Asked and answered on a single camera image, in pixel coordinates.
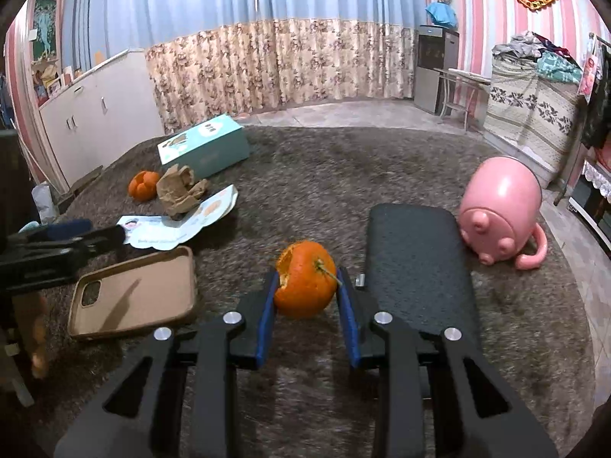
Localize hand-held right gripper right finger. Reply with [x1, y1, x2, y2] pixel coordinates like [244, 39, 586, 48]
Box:
[336, 267, 559, 458]

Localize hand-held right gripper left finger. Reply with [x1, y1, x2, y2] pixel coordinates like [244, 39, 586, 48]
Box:
[55, 269, 280, 458]

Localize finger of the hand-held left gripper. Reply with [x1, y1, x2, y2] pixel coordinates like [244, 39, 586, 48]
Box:
[62, 224, 128, 264]
[20, 218, 94, 245]

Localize round tangerine peel with stem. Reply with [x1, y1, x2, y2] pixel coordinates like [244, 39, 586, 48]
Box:
[274, 241, 338, 320]

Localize person's left hand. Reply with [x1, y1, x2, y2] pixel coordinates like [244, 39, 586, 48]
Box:
[12, 293, 51, 381]

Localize white plastic bag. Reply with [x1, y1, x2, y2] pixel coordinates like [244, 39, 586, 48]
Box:
[32, 182, 59, 225]

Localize brown phone case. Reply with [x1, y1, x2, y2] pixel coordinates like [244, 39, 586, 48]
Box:
[67, 245, 197, 342]

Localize peeled tangerine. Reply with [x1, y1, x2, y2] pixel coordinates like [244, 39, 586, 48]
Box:
[128, 170, 162, 201]

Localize white and blue paper packet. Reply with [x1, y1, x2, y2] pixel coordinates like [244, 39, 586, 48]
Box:
[117, 184, 238, 250]

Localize crumpled brown paper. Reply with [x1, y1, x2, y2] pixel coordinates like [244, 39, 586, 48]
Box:
[156, 164, 213, 218]

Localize black textured case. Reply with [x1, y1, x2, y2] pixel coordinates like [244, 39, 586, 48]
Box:
[360, 203, 483, 349]

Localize white cabinet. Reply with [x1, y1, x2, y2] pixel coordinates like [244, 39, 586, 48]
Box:
[39, 48, 165, 187]

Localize teal cardboard box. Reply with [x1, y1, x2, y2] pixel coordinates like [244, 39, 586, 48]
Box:
[157, 114, 251, 179]

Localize pile of assorted household items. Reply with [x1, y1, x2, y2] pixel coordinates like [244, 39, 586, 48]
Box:
[31, 61, 63, 106]

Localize grey-brown fuzzy blanket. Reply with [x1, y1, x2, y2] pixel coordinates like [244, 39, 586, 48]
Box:
[29, 125, 597, 458]

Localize pink pig-shaped cup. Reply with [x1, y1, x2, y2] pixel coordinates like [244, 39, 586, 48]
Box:
[458, 156, 549, 271]

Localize blue and floral curtain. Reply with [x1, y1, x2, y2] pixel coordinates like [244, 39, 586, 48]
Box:
[62, 0, 428, 137]

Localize grey water dispenser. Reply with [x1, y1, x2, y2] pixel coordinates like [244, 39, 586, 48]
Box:
[413, 25, 460, 115]

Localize metal folding table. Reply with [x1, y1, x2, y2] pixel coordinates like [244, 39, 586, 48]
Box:
[433, 68, 491, 132]

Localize furniture under patterned cloth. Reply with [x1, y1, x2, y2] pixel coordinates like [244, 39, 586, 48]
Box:
[483, 55, 585, 189]

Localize cabinet with lace cloth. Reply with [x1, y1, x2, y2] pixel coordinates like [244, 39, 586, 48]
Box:
[554, 155, 611, 253]

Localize blue cloth cover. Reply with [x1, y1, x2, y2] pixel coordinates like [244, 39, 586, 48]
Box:
[426, 1, 458, 29]

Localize pile of clothes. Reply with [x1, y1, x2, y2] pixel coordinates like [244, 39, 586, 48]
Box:
[491, 31, 585, 84]

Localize hanging dark clothes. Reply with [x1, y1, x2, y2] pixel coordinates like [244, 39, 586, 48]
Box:
[580, 40, 611, 151]

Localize wall painting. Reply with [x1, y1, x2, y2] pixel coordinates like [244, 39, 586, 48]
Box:
[32, 0, 58, 63]

